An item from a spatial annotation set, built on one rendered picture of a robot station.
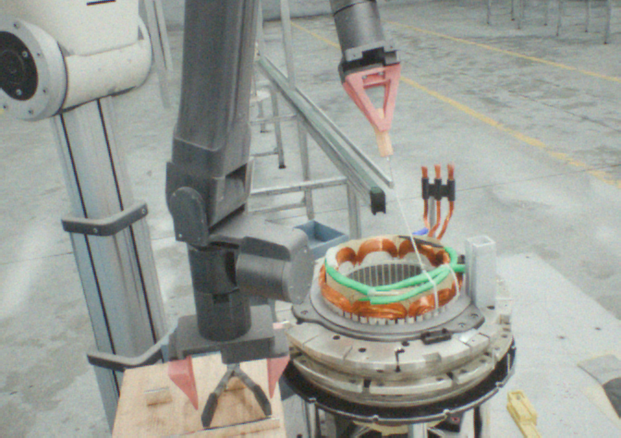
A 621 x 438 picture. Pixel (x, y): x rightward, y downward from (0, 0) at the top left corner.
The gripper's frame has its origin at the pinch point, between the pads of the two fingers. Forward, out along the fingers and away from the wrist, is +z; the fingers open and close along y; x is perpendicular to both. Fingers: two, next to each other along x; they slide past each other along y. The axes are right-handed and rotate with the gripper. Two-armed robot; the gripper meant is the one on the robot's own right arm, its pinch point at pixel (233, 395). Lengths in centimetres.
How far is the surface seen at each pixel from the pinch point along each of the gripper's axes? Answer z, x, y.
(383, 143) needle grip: -22.9, 14.8, 21.8
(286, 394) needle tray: 30.1, 36.1, 8.7
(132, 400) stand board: 2.7, 5.2, -12.0
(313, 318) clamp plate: -1.6, 10.8, 11.1
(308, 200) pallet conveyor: 99, 296, 52
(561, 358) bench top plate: 29, 34, 61
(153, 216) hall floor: 120, 350, -46
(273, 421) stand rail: 0.8, -4.4, 3.9
